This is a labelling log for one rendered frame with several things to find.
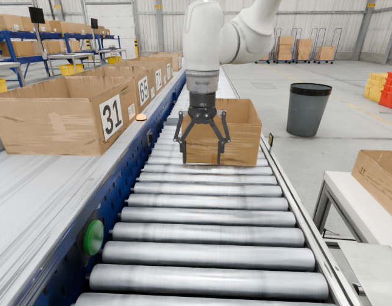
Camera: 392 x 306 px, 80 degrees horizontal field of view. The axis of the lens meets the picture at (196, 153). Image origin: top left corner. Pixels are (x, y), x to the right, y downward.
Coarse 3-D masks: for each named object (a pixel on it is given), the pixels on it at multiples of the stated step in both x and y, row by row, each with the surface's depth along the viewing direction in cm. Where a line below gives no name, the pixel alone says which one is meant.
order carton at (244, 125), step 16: (240, 112) 120; (256, 112) 95; (192, 128) 85; (208, 128) 84; (240, 128) 83; (256, 128) 82; (192, 144) 88; (208, 144) 87; (240, 144) 86; (256, 144) 85; (192, 160) 91; (208, 160) 90; (224, 160) 89; (240, 160) 89; (256, 160) 88
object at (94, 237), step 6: (96, 222) 49; (90, 228) 47; (96, 228) 49; (102, 228) 51; (90, 234) 46; (96, 234) 48; (102, 234) 51; (84, 240) 46; (90, 240) 46; (96, 240) 48; (102, 240) 51; (84, 246) 46; (90, 246) 46; (96, 246) 49; (90, 252) 47; (96, 252) 49
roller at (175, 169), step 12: (144, 168) 89; (156, 168) 89; (168, 168) 89; (180, 168) 89; (192, 168) 88; (204, 168) 88; (216, 168) 88; (228, 168) 88; (240, 168) 88; (252, 168) 88; (264, 168) 88
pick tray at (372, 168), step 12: (360, 156) 78; (372, 156) 80; (384, 156) 80; (360, 168) 78; (372, 168) 72; (384, 168) 81; (360, 180) 78; (372, 180) 72; (384, 180) 67; (372, 192) 72; (384, 192) 67; (384, 204) 67
